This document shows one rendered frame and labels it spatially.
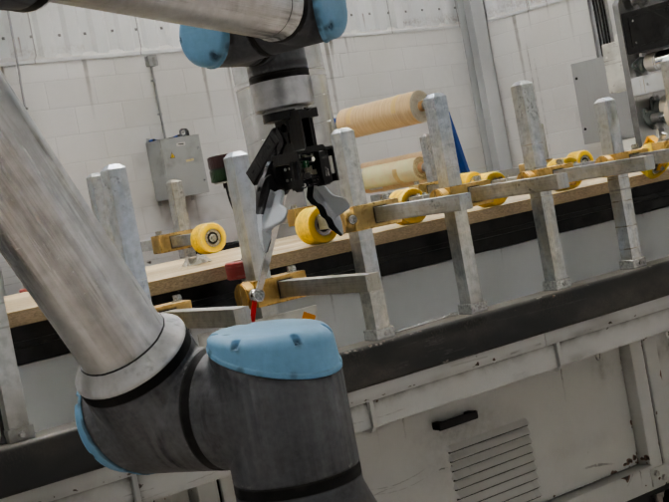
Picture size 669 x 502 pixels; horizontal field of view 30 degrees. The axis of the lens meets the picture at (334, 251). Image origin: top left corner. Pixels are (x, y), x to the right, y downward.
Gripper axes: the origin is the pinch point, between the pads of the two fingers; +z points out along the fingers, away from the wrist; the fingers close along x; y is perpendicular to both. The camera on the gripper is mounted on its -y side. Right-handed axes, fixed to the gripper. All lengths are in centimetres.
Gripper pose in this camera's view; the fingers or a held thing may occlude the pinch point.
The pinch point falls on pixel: (302, 245)
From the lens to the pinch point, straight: 187.4
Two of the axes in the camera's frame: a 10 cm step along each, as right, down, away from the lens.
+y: 6.4, -0.8, -7.6
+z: 1.8, 9.8, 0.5
